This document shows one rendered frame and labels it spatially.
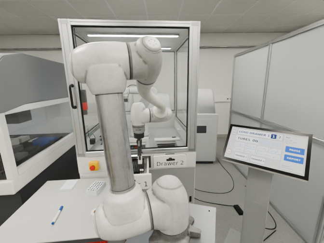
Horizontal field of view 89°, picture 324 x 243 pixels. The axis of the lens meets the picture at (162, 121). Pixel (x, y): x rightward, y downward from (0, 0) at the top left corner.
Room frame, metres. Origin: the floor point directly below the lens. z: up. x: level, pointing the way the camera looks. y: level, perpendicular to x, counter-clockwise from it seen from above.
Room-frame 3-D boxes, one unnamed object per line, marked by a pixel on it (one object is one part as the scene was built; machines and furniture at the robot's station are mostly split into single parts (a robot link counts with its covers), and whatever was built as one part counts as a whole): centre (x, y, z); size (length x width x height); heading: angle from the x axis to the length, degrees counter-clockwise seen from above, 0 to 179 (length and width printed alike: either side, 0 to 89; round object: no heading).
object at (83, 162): (1.79, 0.25, 0.87); 1.02 x 0.95 x 0.14; 95
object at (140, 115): (1.13, 0.15, 1.34); 0.13 x 0.11 x 0.16; 104
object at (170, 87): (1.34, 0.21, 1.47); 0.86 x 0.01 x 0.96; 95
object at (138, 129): (1.13, 0.17, 1.23); 0.09 x 0.09 x 0.06
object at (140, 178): (1.02, 0.22, 0.87); 0.29 x 0.02 x 0.11; 95
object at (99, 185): (1.10, 0.50, 0.78); 0.12 x 0.08 x 0.04; 169
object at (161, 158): (1.33, -0.07, 0.87); 0.29 x 0.02 x 0.11; 95
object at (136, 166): (1.22, 0.24, 0.87); 0.22 x 0.18 x 0.06; 5
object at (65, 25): (1.79, 0.25, 1.47); 1.02 x 0.95 x 1.04; 95
